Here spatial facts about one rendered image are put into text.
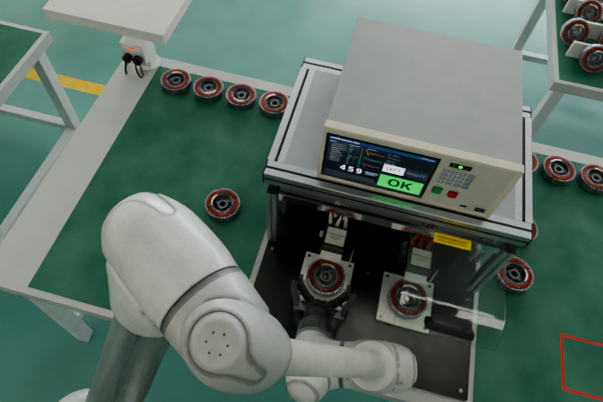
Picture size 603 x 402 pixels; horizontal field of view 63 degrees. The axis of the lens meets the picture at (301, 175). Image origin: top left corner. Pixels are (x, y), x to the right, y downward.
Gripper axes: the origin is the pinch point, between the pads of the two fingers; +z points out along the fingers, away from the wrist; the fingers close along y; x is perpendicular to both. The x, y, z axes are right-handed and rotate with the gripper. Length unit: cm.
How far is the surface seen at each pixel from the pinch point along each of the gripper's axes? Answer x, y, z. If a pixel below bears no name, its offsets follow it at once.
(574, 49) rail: 61, 83, 109
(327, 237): 13.7, -1.8, 0.3
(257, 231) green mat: 1.3, -24.0, 13.1
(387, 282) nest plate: 0.0, 18.2, 4.4
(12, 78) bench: 21, -131, 48
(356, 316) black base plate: -6.9, 11.0, -5.2
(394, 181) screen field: 38.4, 10.8, -7.4
